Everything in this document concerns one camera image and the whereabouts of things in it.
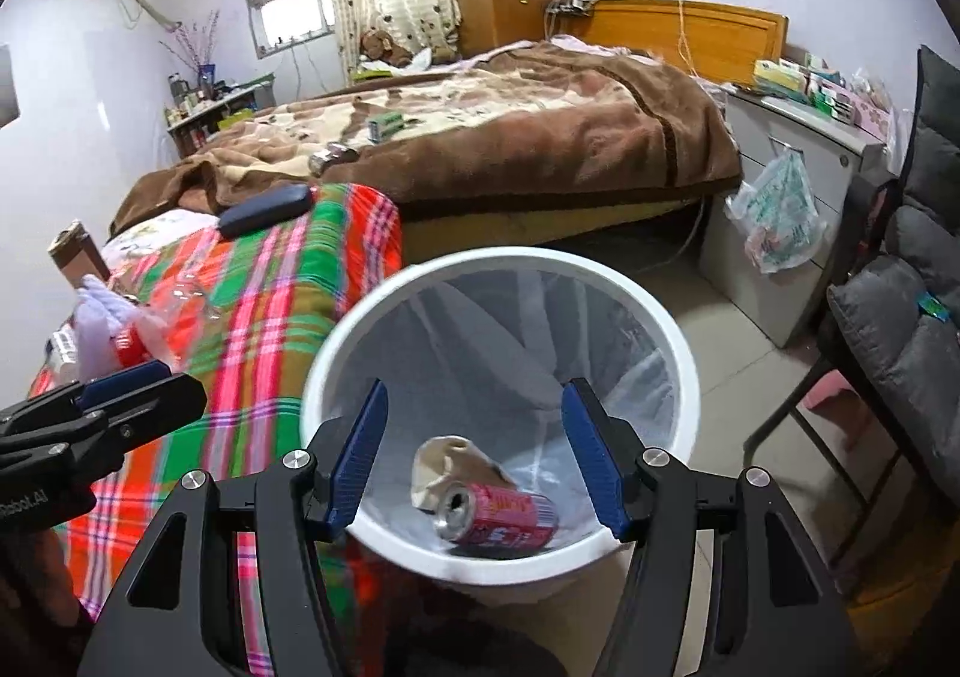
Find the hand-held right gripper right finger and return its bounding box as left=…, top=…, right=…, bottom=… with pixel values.
left=560, top=378, right=871, bottom=677

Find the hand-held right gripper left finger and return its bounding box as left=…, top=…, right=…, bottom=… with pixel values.
left=79, top=379, right=391, bottom=677

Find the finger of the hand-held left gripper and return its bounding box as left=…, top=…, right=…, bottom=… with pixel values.
left=0, top=372, right=209, bottom=477
left=0, top=360, right=172, bottom=434

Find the white round trash bin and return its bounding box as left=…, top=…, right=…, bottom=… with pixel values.
left=300, top=245, right=702, bottom=607

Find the crumpled beige paper cup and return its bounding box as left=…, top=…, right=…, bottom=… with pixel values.
left=411, top=433, right=518, bottom=513

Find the red soda can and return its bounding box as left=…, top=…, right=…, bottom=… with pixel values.
left=435, top=484, right=560, bottom=559

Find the brown travel mug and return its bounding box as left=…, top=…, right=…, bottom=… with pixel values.
left=49, top=219, right=112, bottom=289

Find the red green plaid blanket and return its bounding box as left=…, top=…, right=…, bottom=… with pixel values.
left=26, top=182, right=406, bottom=677

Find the white floral bedsheet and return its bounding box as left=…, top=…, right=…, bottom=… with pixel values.
left=101, top=208, right=218, bottom=273

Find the translucent white bin liner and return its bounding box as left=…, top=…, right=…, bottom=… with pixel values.
left=341, top=268, right=674, bottom=559

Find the grey padded chair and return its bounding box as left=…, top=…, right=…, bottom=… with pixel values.
left=742, top=174, right=960, bottom=565

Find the dark blue glasses case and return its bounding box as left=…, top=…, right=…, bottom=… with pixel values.
left=217, top=184, right=312, bottom=240

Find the cluttered white shelf desk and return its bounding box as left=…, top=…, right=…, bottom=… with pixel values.
left=166, top=84, right=280, bottom=157

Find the small brown can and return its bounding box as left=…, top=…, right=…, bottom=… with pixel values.
left=309, top=144, right=361, bottom=177

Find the printed white plastic bag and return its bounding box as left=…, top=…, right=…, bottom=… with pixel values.
left=724, top=148, right=820, bottom=274

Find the vase of purple branches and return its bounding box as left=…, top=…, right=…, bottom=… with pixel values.
left=161, top=9, right=222, bottom=87

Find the grey quilted chair cushion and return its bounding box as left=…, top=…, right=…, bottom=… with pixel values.
left=825, top=44, right=960, bottom=423

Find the brown plush blanket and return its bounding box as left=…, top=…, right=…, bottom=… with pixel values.
left=109, top=39, right=743, bottom=235

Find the grey bedside cabinet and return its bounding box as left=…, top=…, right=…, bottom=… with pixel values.
left=697, top=80, right=890, bottom=348

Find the small window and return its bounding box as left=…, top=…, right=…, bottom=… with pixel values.
left=247, top=0, right=336, bottom=48

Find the brown teddy bear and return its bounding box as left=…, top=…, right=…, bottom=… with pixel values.
left=358, top=30, right=413, bottom=69

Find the wooden bed headboard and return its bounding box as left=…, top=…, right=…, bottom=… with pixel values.
left=574, top=0, right=788, bottom=89

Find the pile of small boxes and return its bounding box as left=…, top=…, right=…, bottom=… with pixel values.
left=754, top=50, right=897, bottom=130

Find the white air conditioner hose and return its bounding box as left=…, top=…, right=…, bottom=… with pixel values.
left=112, top=0, right=185, bottom=33

